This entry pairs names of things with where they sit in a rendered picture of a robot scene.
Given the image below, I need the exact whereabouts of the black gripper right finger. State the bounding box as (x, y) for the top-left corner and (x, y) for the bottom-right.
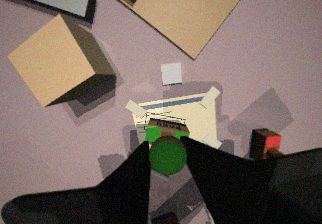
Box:
(180, 136), (322, 224)

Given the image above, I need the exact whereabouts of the tan cardboard box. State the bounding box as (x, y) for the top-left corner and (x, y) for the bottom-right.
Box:
(8, 14), (116, 107)

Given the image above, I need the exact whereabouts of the tan flat board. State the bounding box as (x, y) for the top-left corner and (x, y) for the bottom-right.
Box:
(118, 0), (239, 60)

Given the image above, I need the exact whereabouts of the brown and blue rubber stamp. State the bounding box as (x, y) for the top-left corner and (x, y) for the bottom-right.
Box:
(151, 211), (178, 224)

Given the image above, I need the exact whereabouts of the cream inspection card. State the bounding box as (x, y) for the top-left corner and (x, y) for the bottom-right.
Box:
(125, 86), (222, 148)

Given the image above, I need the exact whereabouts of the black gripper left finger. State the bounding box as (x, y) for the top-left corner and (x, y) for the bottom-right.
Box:
(1, 141), (151, 224)

